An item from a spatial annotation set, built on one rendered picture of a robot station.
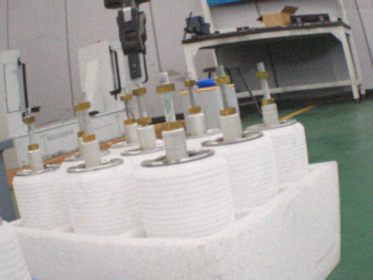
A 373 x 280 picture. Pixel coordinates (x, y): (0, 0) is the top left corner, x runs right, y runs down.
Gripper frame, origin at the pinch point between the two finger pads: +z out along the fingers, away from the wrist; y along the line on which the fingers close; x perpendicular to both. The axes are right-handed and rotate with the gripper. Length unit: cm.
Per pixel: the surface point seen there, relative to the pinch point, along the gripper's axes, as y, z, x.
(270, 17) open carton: 442, -56, -97
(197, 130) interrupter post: 8.4, 9.1, -6.4
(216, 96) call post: 23.2, 5.0, -10.6
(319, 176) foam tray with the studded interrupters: -2.9, 17.1, -22.0
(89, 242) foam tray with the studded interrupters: -18.6, 17.5, 7.5
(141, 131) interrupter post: -1.5, 7.4, 0.5
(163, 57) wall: 547, -35, 7
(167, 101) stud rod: -17.3, 4.1, -3.6
